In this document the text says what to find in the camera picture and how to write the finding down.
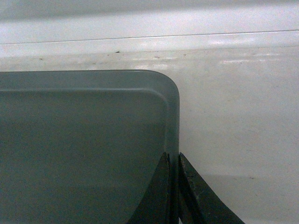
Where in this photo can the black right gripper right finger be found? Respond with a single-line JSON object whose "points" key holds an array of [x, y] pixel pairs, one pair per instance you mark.
{"points": [[198, 204]]}

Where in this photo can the grey rectangular serving tray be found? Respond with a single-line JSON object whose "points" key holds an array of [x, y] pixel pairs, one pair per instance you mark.
{"points": [[81, 147]]}

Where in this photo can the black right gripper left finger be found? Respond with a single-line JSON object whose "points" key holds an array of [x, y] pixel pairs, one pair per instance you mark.
{"points": [[154, 208]]}

